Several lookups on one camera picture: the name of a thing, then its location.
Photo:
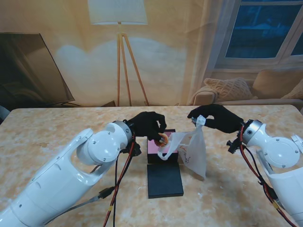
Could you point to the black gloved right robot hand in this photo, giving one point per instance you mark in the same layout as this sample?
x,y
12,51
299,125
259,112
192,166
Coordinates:
x,y
225,119

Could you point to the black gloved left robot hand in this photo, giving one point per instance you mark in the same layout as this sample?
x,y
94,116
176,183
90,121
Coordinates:
x,y
144,124

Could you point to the orange glazed mini donut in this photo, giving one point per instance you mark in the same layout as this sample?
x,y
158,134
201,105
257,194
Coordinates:
x,y
163,139

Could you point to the white plastic bag orange logo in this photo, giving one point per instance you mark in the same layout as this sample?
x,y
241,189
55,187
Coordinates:
x,y
196,153

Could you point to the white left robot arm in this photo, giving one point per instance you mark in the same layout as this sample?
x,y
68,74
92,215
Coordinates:
x,y
66,179

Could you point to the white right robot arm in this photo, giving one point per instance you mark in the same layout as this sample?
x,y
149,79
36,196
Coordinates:
x,y
279,153

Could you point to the black gift box pink inside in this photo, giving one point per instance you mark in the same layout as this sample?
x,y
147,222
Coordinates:
x,y
152,149

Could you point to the black gift box lid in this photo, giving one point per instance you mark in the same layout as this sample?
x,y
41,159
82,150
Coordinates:
x,y
164,182

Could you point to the cream knitted pillow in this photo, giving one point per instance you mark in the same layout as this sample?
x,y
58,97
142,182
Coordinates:
x,y
296,93
229,88

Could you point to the beige sofa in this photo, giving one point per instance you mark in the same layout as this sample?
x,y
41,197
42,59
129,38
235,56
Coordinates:
x,y
203,95

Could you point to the plain beige pillow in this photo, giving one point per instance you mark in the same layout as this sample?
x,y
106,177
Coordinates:
x,y
274,82

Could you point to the sheer cream curtain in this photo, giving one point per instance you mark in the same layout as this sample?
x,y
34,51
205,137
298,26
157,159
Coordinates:
x,y
201,47

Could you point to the white framed window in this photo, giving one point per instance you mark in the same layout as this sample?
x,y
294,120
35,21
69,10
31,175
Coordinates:
x,y
255,35

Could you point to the tripod floor lamp white shade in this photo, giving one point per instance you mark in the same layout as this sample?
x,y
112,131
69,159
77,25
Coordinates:
x,y
118,11

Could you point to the dark flat television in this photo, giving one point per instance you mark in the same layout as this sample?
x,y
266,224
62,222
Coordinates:
x,y
23,71

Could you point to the dark grey chair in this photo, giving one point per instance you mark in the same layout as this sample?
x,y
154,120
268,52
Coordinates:
x,y
2,113

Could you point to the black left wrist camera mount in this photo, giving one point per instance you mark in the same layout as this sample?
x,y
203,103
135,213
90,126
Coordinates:
x,y
133,149

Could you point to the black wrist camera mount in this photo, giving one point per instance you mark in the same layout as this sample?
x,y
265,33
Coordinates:
x,y
234,146
133,149

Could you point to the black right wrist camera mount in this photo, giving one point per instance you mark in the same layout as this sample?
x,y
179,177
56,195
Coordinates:
x,y
234,146

